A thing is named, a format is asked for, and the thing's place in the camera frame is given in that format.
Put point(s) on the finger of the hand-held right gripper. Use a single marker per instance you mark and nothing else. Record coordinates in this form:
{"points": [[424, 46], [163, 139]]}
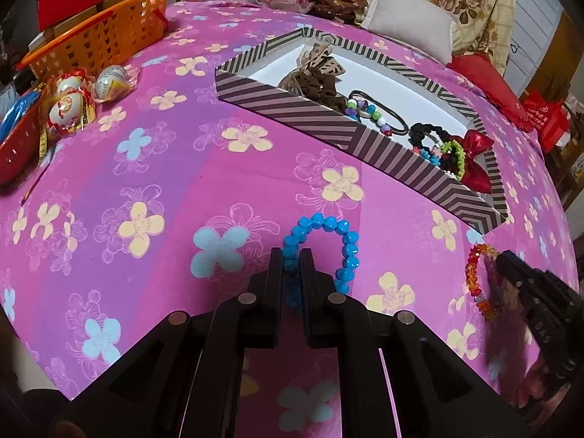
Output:
{"points": [[524, 283]]}

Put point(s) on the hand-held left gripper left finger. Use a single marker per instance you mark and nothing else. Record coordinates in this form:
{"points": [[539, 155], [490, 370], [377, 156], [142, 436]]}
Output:
{"points": [[276, 278]]}

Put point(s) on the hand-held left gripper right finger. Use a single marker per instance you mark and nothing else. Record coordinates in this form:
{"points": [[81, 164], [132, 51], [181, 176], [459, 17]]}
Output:
{"points": [[305, 278]]}

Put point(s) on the striped hexagonal box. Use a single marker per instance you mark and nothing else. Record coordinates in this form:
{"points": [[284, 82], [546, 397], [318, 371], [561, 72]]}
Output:
{"points": [[292, 109]]}

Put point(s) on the black scrunchie with coloured beads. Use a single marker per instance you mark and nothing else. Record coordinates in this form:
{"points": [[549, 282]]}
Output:
{"points": [[417, 134]]}

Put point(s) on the thin dark brown hair band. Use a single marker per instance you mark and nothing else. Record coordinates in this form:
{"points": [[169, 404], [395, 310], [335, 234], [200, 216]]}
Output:
{"points": [[401, 121]]}

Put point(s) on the red satin bow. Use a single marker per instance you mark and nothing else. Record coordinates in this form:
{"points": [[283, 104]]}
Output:
{"points": [[477, 169]]}

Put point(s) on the wooden chair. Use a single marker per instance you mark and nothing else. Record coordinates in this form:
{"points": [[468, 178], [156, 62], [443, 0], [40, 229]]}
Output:
{"points": [[570, 164]]}

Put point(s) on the red shopping bag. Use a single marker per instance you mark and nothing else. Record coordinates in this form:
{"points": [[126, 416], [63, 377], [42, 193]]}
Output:
{"points": [[547, 118]]}

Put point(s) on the pink floral bedsheet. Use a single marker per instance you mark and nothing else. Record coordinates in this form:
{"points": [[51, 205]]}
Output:
{"points": [[137, 169]]}

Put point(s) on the brown scrunchie with bow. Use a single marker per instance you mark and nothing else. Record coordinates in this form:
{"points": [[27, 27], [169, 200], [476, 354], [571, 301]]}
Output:
{"points": [[315, 84]]}

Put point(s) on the red pillow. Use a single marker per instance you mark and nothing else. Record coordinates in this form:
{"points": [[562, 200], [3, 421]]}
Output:
{"points": [[492, 82]]}

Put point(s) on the wrapped egg toy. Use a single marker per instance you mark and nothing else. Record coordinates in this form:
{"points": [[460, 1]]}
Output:
{"points": [[68, 83], [66, 114], [114, 83]]}

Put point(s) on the yellow measuring tape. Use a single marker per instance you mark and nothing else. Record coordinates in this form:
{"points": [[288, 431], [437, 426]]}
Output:
{"points": [[44, 146]]}

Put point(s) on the white cushion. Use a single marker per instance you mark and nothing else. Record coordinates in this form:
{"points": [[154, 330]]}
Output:
{"points": [[406, 18]]}

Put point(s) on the red plastic basket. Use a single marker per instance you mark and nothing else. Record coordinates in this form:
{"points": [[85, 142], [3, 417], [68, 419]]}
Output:
{"points": [[18, 159]]}

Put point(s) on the orange plastic basket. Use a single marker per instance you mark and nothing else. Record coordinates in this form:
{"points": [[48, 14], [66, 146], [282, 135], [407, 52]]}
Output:
{"points": [[100, 41]]}

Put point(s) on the blue plastic packet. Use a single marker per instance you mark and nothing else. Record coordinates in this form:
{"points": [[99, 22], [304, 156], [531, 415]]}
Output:
{"points": [[18, 114]]}

